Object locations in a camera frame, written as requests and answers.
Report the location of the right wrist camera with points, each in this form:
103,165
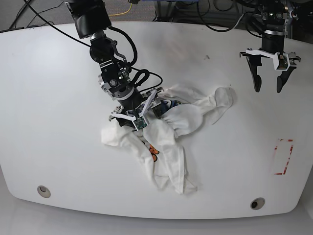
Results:
140,123

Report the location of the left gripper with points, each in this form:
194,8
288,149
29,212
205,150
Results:
269,47

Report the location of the red tape rectangle marking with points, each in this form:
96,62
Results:
282,155

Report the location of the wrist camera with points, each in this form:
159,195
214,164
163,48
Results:
140,123
281,61

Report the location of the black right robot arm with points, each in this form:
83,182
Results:
91,20

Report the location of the left table cable grommet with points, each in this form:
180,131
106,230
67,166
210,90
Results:
43,191

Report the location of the white printed t-shirt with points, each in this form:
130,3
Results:
155,147

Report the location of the table cable grommet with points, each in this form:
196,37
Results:
43,191
257,203

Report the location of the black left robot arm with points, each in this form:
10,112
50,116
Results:
272,30

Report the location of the right table cable grommet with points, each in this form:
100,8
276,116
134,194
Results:
257,203

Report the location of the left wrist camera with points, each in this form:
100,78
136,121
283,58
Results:
281,61

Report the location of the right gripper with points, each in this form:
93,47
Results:
138,105

